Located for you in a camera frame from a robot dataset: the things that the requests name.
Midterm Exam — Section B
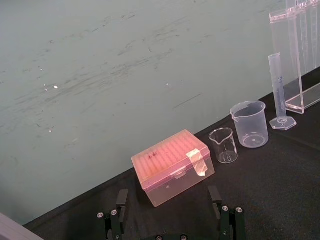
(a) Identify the large translucent plastic beaker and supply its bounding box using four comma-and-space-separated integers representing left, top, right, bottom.
229, 100, 270, 149

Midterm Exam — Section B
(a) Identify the black table cloth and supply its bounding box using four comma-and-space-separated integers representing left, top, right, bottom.
22, 67, 320, 240

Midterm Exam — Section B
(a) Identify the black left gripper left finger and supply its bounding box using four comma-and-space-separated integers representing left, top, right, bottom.
96, 188, 130, 240

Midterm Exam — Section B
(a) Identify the pink pipette tip box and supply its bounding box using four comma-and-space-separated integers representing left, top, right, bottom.
131, 129, 216, 208

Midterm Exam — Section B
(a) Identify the clear plastic graduated cylinder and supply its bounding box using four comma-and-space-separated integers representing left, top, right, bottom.
267, 53, 298, 131

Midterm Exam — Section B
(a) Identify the clear acrylic rack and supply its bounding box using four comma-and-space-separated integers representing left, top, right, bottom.
268, 0, 320, 115

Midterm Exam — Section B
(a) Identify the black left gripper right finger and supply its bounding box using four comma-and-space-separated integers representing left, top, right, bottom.
208, 185, 248, 240

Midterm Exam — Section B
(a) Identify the grey camera bracket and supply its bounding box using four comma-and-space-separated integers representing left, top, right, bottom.
0, 212, 45, 240

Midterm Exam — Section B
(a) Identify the small clear glass beaker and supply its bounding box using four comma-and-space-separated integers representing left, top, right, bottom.
208, 127, 239, 165

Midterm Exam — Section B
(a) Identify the pale tape strip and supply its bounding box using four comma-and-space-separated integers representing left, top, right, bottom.
185, 149, 209, 178

